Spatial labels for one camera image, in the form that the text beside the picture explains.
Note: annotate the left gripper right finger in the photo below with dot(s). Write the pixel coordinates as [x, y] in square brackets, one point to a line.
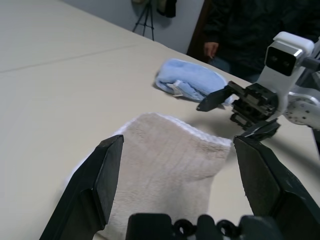
[275, 190]

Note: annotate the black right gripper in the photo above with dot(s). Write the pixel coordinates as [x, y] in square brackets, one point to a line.
[257, 105]

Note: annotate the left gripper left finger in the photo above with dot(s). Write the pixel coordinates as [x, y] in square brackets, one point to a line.
[85, 190]

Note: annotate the beige towel white trim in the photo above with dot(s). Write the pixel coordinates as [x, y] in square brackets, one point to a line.
[162, 162]

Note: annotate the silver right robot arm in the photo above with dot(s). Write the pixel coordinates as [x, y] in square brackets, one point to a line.
[302, 110]

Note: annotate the light blue towel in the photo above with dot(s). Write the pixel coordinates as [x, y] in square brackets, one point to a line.
[187, 75]

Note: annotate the bystander hand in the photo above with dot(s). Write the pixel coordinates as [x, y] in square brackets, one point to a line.
[211, 49]

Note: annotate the bystander in black jacket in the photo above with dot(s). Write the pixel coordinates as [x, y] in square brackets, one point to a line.
[240, 25]

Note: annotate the black hanging garment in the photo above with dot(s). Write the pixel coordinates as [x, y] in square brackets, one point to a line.
[170, 8]

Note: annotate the black tripod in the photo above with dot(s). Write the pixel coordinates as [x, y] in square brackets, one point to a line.
[144, 24]

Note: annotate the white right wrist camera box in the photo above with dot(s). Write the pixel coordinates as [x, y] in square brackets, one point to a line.
[282, 57]

